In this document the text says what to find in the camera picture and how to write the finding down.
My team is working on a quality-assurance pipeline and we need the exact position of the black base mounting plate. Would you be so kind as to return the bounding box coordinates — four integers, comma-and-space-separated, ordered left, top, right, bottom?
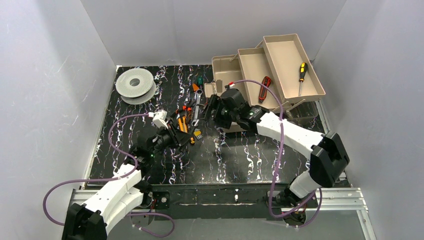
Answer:
145, 182, 320, 221

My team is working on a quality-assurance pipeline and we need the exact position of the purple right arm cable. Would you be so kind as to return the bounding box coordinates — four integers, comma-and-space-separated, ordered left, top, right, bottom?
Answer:
231, 78, 324, 229

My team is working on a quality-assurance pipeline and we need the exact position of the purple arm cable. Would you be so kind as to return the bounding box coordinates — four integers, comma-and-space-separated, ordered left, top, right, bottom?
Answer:
42, 112, 176, 239
231, 78, 324, 229

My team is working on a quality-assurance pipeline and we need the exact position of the red and black utility knife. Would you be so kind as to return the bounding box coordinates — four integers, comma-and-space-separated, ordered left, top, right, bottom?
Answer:
258, 76, 272, 104

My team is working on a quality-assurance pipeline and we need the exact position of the beige translucent plastic toolbox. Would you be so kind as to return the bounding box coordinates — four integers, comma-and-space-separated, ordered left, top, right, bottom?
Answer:
203, 33, 326, 119

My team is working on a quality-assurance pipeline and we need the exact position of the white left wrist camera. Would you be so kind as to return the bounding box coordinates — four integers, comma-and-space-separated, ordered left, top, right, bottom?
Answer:
148, 109, 168, 129

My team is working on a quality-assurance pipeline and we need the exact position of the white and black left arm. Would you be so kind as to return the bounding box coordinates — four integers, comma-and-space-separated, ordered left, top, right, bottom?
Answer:
61, 122, 193, 240

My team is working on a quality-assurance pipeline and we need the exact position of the white filament spool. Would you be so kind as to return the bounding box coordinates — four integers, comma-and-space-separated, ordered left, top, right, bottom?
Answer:
115, 68, 157, 105

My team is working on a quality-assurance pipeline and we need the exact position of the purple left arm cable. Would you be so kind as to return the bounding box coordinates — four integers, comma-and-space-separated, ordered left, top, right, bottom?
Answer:
42, 112, 176, 239

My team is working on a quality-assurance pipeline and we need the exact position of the green handled screwdriver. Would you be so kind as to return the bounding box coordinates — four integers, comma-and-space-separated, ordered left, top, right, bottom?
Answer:
196, 76, 204, 86

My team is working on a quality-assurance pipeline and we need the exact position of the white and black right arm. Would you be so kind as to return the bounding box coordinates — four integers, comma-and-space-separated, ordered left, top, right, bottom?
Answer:
204, 88, 350, 208

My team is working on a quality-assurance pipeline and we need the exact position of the yellow utility knife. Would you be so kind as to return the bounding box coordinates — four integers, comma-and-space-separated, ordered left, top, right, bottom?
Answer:
177, 115, 188, 133

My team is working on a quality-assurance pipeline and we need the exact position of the yellow black long screwdriver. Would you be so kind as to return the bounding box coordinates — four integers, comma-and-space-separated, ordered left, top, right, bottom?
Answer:
298, 62, 309, 97

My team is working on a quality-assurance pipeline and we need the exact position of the yellow hex key set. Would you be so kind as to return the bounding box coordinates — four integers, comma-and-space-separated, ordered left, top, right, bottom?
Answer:
190, 128, 203, 145

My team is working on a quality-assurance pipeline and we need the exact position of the silver combination wrench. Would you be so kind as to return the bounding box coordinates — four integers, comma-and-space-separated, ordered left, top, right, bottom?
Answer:
191, 89, 203, 127

